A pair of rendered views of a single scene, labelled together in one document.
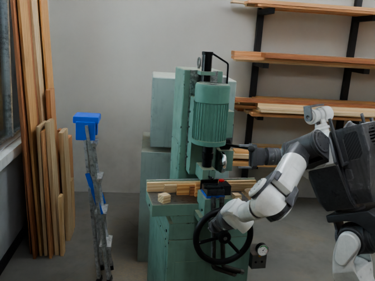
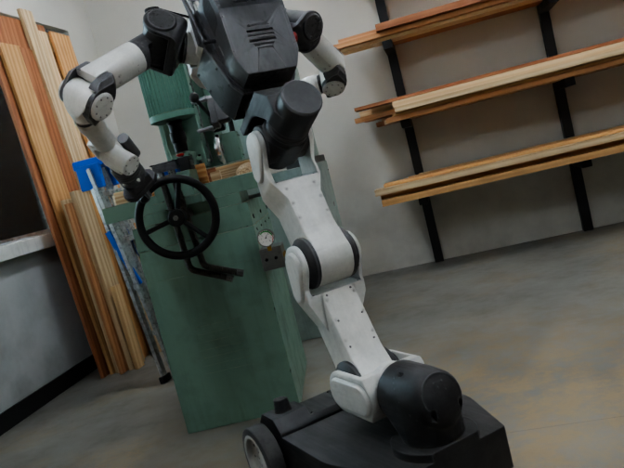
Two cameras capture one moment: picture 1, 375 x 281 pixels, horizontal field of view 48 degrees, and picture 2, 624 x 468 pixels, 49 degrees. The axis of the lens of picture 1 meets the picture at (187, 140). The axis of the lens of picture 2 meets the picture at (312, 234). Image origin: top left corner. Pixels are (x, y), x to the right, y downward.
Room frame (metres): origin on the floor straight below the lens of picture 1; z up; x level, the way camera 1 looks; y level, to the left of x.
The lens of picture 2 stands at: (-0.30, -1.31, 0.88)
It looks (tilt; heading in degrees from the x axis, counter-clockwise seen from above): 6 degrees down; 18
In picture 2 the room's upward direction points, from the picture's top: 14 degrees counter-clockwise
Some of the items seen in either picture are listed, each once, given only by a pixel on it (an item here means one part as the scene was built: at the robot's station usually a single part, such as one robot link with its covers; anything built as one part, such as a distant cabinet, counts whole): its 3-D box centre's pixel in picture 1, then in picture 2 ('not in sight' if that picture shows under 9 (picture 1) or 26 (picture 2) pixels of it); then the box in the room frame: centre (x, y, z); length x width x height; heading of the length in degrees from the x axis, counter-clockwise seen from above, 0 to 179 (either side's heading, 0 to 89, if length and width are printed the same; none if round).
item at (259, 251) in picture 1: (261, 250); (266, 240); (1.96, -0.41, 0.65); 0.06 x 0.04 x 0.08; 104
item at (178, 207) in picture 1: (208, 204); (185, 196); (1.99, -0.13, 0.87); 0.61 x 0.30 x 0.06; 104
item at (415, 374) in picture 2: not in sight; (380, 411); (1.40, -0.83, 0.19); 0.64 x 0.52 x 0.33; 44
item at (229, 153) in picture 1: (224, 159); (229, 147); (2.32, -0.22, 1.02); 0.09 x 0.07 x 0.12; 104
